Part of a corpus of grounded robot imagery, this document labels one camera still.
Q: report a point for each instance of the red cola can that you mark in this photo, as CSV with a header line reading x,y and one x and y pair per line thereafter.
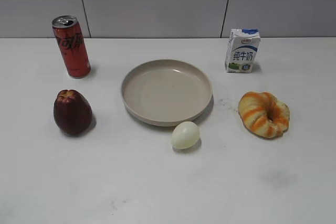
x,y
69,37

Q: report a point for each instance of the beige round plate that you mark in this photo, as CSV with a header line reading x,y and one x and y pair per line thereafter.
x,y
166,92

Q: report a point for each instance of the white blue milk carton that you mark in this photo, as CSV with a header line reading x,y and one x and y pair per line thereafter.
x,y
242,49

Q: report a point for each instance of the white egg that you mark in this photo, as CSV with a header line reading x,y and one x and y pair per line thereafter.
x,y
185,135

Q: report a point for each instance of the orange striped ring croissant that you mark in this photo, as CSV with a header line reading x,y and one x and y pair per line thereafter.
x,y
263,114

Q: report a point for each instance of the dark red wax apple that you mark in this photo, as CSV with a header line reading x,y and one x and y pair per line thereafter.
x,y
72,112

